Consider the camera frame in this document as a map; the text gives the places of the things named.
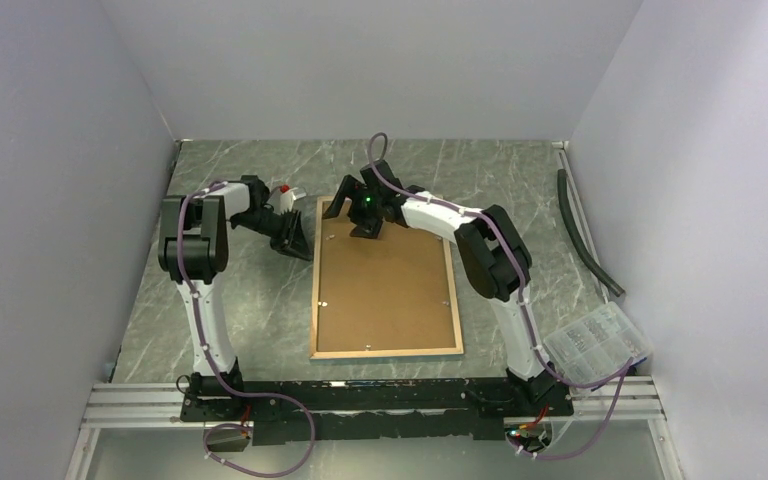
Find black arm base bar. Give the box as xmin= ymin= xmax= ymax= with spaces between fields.
xmin=180 ymin=377 xmax=574 ymax=446

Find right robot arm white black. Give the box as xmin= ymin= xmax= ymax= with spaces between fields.
xmin=321 ymin=159 xmax=556 ymax=415

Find aluminium extrusion rail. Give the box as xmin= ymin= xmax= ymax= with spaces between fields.
xmin=81 ymin=376 xmax=667 ymax=429

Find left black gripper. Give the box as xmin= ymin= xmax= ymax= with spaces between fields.
xmin=233 ymin=208 xmax=315 ymax=262

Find clear plastic screw box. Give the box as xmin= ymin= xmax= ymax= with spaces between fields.
xmin=542 ymin=302 xmax=653 ymax=384

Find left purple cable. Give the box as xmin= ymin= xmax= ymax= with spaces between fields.
xmin=177 ymin=182 xmax=319 ymax=478

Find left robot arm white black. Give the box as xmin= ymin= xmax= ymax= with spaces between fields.
xmin=157 ymin=175 xmax=313 ymax=420

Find blue wooden picture frame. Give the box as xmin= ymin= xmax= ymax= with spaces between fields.
xmin=309 ymin=195 xmax=465 ymax=361

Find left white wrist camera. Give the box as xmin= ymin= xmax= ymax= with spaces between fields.
xmin=276 ymin=185 xmax=307 ymax=214

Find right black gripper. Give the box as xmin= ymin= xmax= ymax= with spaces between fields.
xmin=321 ymin=176 xmax=382 ymax=240

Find black corrugated hose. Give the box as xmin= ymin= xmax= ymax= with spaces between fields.
xmin=556 ymin=168 xmax=626 ymax=298

